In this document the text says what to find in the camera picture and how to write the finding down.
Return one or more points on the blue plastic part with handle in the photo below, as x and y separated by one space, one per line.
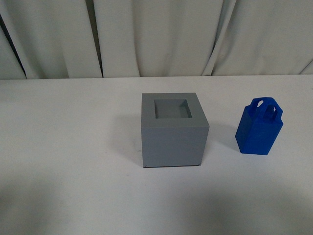
259 126

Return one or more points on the gray cube base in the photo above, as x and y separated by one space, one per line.
174 129

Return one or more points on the white curtain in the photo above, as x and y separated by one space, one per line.
133 38

